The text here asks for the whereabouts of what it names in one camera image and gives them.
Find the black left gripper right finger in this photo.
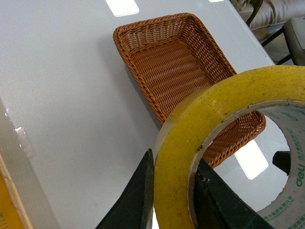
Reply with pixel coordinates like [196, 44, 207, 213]
[194, 154, 287, 229]

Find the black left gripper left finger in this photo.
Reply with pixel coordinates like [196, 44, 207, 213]
[96, 149, 154, 229]

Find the yellow tape roll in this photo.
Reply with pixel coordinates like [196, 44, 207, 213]
[154, 65, 305, 229]

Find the brown wicker basket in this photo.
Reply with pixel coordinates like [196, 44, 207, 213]
[112, 12, 266, 168]

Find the brown sofa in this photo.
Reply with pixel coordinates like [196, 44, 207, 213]
[231, 0, 305, 42]

